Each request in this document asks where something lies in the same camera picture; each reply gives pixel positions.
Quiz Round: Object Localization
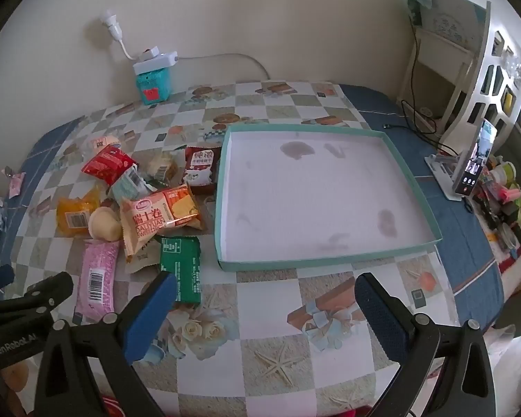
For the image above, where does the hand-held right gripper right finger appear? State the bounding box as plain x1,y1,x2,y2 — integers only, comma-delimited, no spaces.
354,271,498,417

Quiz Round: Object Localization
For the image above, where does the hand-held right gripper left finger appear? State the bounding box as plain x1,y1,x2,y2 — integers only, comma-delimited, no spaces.
32,271,179,417

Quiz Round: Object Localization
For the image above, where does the pink speckled snack packet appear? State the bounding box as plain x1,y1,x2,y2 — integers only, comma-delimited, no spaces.
75,240,120,322

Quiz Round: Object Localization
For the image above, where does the brown kraft snack packet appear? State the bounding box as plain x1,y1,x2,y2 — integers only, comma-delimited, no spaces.
125,243,161,274

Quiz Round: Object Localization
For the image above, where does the green snack packet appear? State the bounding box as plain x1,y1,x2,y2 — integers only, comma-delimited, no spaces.
160,235,201,305

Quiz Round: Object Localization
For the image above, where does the yellow translucent snack packet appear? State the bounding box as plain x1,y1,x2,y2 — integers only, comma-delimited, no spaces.
56,185,102,239

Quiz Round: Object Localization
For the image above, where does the clear round bun packet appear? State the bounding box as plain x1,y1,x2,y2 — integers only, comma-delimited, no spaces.
88,206,123,242

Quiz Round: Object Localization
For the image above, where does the orange cake roll packet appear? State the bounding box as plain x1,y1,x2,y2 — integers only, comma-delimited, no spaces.
121,183,204,263

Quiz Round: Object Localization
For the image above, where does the teal and white snack packet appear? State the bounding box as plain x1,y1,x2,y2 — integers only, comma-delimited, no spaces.
110,167,155,205

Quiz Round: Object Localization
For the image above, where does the red snack packet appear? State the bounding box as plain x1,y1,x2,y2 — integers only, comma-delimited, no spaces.
82,145,137,187

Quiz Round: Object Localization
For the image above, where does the shallow teal cardboard tray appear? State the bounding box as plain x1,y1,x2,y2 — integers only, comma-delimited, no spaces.
214,124,444,272

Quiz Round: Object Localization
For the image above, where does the clear pastry packet green edge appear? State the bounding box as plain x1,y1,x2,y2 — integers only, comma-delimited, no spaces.
145,147,187,185

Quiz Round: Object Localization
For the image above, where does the beige snack packet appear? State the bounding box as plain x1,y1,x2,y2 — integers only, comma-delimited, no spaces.
83,134,122,159

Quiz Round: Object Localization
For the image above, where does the red-white milk biscuit packet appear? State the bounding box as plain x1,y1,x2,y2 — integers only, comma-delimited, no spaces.
182,145,222,196

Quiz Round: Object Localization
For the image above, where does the white plastic bag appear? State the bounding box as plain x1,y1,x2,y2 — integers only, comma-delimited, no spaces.
488,324,521,417

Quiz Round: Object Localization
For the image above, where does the white phone stand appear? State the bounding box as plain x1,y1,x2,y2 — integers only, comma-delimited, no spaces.
425,152,466,201

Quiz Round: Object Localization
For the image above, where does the pile of colourful tape rolls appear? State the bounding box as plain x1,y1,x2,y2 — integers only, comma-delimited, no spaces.
472,155,521,253

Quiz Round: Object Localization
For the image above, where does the smartphone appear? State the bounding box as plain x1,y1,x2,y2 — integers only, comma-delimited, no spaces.
454,119,498,196

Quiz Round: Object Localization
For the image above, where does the teal toy box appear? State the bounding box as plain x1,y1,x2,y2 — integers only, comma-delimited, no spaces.
134,67,172,106

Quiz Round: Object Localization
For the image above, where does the white power strip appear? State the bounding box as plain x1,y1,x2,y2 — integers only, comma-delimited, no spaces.
132,46,179,74

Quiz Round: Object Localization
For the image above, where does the white side rack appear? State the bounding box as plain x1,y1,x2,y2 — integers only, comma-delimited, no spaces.
397,26,474,128

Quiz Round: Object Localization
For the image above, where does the white cutout shelf panel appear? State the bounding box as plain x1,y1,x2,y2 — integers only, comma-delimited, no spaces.
443,2,521,148

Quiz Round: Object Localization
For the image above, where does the pale printed board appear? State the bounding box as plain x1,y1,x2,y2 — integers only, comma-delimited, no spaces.
419,0,488,48

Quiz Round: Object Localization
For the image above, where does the black cable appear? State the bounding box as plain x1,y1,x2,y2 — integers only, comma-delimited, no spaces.
384,25,458,157

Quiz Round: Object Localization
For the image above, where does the white power cable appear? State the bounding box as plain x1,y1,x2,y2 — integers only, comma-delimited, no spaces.
176,53,272,81

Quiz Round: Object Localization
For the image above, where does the white wall plug with cord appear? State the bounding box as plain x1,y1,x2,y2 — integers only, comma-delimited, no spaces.
100,9,139,60

